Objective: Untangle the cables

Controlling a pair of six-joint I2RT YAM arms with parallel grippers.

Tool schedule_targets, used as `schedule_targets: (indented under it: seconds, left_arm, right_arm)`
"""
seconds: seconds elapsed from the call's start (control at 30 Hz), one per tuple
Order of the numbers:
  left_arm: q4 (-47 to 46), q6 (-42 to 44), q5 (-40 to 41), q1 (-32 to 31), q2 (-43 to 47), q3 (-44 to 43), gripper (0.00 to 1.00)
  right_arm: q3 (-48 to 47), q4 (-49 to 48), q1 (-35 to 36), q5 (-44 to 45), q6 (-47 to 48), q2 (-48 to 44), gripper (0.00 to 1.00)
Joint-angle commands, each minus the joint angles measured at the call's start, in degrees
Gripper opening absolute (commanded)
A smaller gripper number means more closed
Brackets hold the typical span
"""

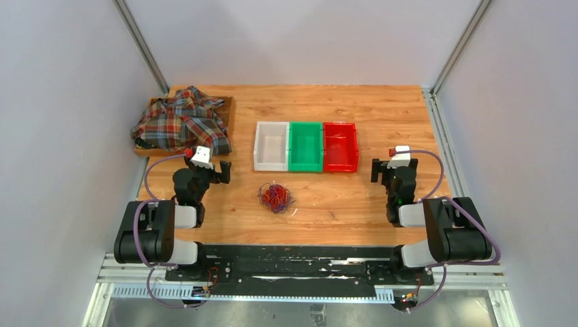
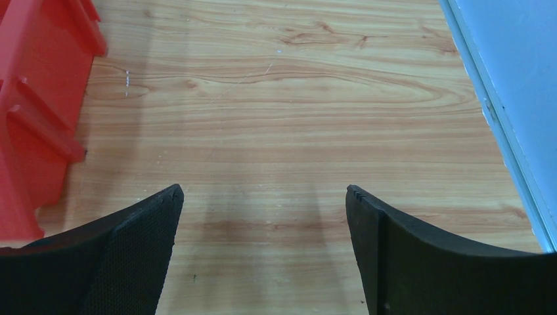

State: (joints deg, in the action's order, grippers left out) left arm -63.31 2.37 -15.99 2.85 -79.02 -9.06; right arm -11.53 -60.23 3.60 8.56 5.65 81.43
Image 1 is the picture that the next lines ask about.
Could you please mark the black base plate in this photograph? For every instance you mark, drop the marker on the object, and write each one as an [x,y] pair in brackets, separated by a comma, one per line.
[235,261]

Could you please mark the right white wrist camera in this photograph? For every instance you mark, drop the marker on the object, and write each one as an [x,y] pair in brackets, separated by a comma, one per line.
[400,157]

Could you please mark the wooden tray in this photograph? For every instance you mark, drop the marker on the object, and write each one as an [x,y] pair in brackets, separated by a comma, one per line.
[227,113]

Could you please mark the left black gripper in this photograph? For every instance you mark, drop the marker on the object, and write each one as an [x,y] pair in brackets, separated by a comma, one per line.
[217,177]

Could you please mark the white plastic bin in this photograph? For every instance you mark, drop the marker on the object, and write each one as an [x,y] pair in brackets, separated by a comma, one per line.
[271,147]

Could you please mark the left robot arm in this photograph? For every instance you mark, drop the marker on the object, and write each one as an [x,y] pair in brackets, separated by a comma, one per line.
[147,232]

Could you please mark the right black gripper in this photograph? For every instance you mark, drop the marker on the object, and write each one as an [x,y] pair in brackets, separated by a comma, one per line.
[380,167]

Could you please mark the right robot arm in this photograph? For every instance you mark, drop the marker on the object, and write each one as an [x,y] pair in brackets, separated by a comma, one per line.
[455,233]

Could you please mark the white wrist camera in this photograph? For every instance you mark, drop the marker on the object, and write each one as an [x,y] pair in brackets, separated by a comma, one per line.
[202,157]
[400,157]

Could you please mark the aluminium frame rail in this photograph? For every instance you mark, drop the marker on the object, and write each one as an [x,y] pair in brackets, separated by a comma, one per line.
[137,281]

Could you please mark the green plastic bin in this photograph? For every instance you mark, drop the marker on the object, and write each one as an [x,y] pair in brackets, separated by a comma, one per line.
[306,149]

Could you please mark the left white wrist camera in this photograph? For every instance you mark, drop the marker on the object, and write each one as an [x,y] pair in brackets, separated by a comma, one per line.
[202,157]

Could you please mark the red plastic bin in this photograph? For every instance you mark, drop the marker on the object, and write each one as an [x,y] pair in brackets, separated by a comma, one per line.
[341,150]

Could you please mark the plaid shirt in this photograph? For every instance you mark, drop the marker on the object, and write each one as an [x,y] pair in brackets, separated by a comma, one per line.
[184,120]

